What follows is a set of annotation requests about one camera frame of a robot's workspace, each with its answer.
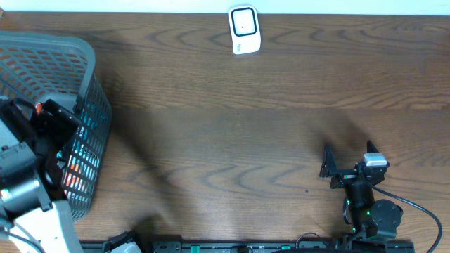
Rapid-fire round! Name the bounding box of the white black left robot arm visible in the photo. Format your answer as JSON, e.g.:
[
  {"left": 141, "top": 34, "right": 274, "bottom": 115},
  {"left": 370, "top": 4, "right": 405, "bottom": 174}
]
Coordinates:
[{"left": 1, "top": 98, "right": 82, "bottom": 252}]

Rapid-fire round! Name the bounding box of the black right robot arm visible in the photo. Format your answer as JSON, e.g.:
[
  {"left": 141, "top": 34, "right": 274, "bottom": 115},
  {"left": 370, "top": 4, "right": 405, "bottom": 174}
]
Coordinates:
[{"left": 319, "top": 141, "right": 403, "bottom": 241}]

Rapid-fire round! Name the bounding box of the white barcode scanner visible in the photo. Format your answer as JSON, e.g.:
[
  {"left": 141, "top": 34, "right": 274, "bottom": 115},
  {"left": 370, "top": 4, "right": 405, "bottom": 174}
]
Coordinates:
[{"left": 228, "top": 5, "right": 262, "bottom": 55}]

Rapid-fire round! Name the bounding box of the grey plastic mesh basket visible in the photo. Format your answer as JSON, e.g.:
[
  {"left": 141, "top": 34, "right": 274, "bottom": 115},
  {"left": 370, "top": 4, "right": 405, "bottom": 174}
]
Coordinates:
[{"left": 0, "top": 30, "right": 113, "bottom": 223}]

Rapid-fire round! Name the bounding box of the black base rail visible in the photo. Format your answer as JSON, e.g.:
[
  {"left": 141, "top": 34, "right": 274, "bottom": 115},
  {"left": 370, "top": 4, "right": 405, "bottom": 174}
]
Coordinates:
[{"left": 81, "top": 231, "right": 415, "bottom": 253}]

